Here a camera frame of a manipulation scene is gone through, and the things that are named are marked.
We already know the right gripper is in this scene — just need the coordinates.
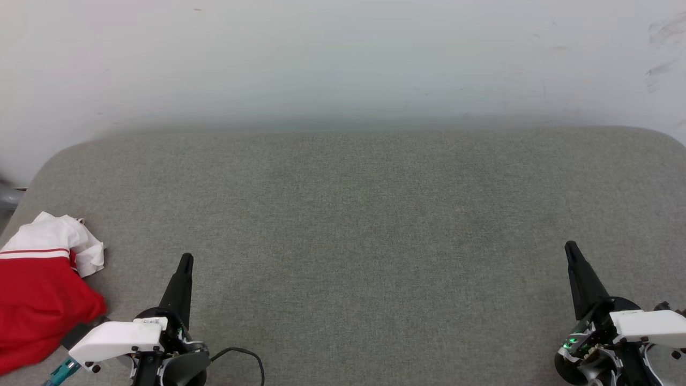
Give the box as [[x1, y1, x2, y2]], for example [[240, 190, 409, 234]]
[[555, 241, 652, 386]]

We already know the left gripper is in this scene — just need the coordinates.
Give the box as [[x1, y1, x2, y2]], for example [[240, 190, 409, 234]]
[[131, 254, 211, 386]]

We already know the red white jersey shirt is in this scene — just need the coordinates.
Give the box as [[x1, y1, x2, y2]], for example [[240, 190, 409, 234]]
[[0, 211, 108, 376]]

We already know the white right camera bracket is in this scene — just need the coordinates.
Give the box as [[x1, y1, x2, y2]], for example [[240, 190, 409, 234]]
[[610, 309, 686, 349]]

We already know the white camera bracket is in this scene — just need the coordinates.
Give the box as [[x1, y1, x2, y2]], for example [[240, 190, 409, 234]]
[[69, 317, 168, 372], [610, 309, 686, 349]]

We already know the white left camera bracket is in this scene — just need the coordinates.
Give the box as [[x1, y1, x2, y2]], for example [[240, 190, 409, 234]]
[[69, 317, 168, 372]]

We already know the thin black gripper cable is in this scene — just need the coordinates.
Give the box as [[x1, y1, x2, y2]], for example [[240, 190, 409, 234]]
[[209, 347, 266, 386]]

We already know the teal left cable connector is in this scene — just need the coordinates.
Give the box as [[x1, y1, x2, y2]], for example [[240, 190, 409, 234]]
[[43, 357, 81, 386]]

